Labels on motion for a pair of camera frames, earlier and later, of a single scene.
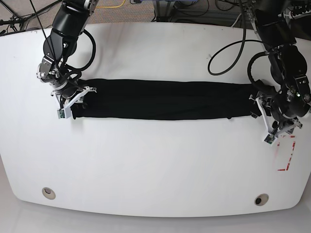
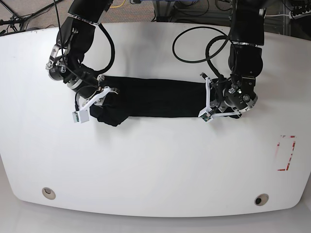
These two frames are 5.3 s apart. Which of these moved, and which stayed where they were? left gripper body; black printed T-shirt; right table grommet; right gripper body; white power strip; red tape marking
Moved: right gripper body; left gripper body
Stayed: right table grommet; black printed T-shirt; white power strip; red tape marking
